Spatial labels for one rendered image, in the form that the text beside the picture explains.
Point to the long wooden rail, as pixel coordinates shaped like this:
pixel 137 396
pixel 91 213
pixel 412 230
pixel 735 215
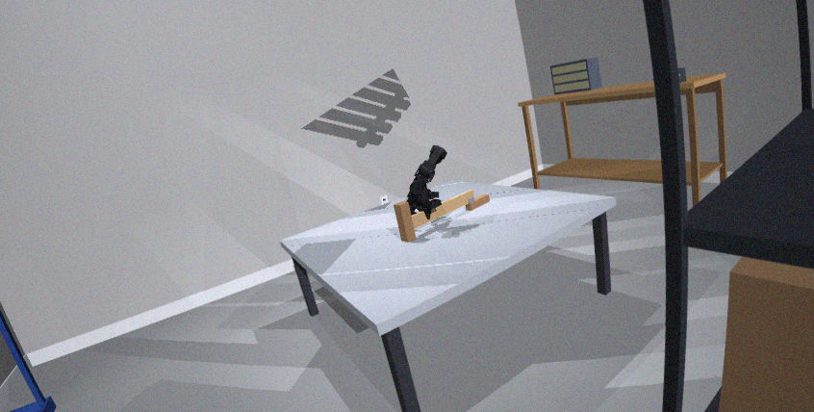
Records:
pixel 447 206

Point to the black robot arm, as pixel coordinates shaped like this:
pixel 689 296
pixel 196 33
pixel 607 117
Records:
pixel 427 170

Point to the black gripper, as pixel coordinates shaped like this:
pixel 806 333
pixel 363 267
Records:
pixel 423 204

